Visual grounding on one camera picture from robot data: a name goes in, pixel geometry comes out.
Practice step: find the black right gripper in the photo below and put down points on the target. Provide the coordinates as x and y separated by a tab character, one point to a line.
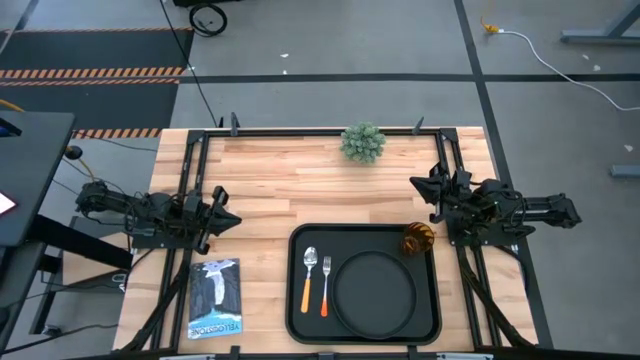
447	205

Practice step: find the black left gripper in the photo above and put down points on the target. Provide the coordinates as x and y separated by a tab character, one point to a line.
205	235

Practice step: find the amber glass cup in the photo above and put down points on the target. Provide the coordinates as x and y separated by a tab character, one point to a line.
417	238

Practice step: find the black round plate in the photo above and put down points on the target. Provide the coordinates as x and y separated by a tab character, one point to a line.
374	295

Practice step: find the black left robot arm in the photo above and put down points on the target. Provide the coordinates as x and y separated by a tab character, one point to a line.
115	202

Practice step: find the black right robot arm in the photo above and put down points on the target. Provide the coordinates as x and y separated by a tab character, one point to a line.
545	207

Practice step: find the black plastic serving tray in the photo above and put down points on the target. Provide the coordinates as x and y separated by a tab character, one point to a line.
360	237

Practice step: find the Yellowstone waterfall booklet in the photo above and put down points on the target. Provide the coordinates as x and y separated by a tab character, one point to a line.
215	300

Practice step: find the green artificial potted plant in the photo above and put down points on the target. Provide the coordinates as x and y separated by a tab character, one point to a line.
363	143

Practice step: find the black striped floor mat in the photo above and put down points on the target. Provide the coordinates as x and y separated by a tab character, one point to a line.
100	105

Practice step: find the grey desk foot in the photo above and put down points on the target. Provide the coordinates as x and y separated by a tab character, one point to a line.
625	171

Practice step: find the black side desk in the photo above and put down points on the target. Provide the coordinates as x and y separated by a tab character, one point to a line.
35	165

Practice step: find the grey desk leg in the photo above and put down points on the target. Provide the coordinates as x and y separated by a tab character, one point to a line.
600	36

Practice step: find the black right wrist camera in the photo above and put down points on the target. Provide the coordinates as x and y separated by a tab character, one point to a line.
462	180

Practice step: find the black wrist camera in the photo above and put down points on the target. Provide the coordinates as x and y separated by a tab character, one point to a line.
194	204
462	180

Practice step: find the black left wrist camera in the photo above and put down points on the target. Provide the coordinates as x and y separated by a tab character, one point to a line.
194	204

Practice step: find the black frame clamp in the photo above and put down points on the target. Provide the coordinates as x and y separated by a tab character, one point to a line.
234	124
418	126

